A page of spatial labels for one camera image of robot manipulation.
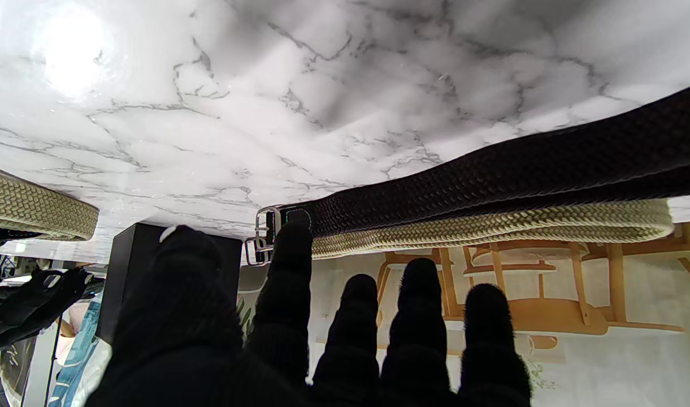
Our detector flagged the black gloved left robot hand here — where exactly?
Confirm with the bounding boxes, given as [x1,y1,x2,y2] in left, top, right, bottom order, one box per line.
[85,222,532,407]

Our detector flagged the black square storage box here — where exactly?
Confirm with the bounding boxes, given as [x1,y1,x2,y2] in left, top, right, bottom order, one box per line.
[95,222,244,347]

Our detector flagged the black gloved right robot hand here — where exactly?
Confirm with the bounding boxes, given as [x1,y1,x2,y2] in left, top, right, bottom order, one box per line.
[0,267,94,357]

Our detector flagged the printed room scene backdrop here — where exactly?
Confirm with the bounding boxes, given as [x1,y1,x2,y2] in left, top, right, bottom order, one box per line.
[45,220,690,407]

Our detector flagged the beige braided belt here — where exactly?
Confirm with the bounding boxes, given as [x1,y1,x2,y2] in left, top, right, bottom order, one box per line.
[0,164,100,249]
[245,198,675,267]

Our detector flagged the black woven belt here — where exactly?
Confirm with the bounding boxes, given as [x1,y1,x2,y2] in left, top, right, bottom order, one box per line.
[256,80,690,244]

